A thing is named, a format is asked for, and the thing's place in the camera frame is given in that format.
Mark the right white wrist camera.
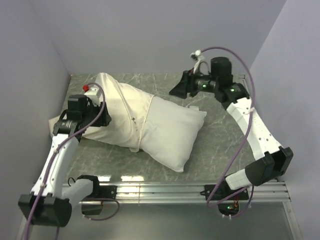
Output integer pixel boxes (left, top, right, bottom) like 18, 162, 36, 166
190, 49, 210, 74

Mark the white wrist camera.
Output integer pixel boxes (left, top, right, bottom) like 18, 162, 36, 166
190, 49, 210, 74
82, 84, 102, 106

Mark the aluminium front rail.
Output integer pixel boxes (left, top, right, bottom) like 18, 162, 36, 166
28, 182, 292, 203

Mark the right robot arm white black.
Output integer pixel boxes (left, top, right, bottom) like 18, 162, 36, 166
169, 54, 294, 200

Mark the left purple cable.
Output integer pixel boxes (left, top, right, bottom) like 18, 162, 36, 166
23, 82, 120, 240

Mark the cream pillowcase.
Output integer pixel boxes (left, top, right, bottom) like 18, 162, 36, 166
47, 72, 155, 153

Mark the white pillow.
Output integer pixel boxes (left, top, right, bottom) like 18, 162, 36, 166
140, 96, 207, 173

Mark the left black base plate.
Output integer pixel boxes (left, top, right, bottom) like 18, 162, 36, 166
83, 185, 118, 201

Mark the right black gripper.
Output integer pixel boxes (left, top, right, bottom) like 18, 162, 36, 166
168, 68, 218, 101

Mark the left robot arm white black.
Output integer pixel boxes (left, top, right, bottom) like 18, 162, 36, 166
18, 94, 112, 227

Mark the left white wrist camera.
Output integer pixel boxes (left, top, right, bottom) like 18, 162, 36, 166
82, 84, 102, 106

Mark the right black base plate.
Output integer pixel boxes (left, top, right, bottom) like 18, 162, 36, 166
200, 183, 249, 201

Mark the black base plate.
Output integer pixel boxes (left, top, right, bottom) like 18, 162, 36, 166
83, 185, 118, 201
200, 183, 249, 201

